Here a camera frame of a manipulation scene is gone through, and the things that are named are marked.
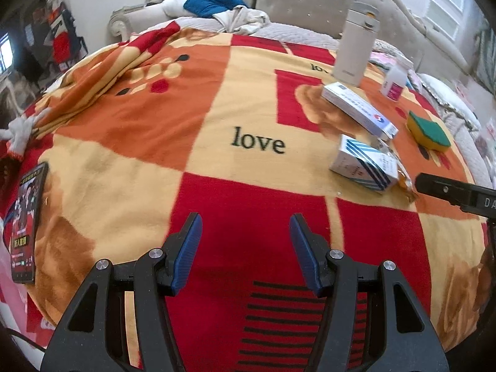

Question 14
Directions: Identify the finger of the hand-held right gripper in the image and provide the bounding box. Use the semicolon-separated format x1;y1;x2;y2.
414;172;471;209

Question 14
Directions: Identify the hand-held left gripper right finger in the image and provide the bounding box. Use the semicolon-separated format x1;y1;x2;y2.
290;213;450;372

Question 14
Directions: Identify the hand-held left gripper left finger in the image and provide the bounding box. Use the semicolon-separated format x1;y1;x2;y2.
41;212;203;372

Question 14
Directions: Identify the clear plastic wrapper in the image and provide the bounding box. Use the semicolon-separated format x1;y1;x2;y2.
372;139;421;202

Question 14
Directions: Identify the green and yellow sponge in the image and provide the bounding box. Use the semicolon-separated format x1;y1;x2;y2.
406;111;452;153

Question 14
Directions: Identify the white box with blue stripes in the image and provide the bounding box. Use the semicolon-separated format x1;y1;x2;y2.
329;135;400;192

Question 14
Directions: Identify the red orange printed blanket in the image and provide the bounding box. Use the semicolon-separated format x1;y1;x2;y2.
0;27;493;372

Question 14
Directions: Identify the white pillow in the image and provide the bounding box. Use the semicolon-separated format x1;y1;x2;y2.
420;73;481;130

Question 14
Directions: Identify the small white bottle pink label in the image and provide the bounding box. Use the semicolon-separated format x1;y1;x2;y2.
380;65;410;102

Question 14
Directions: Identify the long white and blue box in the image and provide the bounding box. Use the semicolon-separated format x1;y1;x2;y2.
321;82;399;140

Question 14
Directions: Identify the patterned curtain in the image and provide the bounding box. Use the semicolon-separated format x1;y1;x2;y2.
471;19;496;94

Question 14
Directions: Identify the pink floral folded quilt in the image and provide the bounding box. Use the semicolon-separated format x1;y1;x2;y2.
370;48;415;70

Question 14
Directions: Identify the white thermos bottle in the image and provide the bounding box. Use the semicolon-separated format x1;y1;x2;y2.
331;1;378;87

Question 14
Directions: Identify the white knit glove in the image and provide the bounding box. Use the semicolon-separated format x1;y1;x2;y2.
0;108;53;160

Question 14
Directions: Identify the tufted cream headboard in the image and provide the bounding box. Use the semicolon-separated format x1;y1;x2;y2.
155;0;469;74

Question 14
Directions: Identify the white crumpled cloth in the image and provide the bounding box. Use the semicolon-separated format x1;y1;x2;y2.
211;6;272;36

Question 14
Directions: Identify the cream carved armrest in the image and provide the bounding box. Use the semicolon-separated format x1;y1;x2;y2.
108;3;156;41

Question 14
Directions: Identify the bright window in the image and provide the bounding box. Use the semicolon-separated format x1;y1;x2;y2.
0;33;14;73

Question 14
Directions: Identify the black cable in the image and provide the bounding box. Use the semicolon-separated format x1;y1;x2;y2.
0;327;51;353

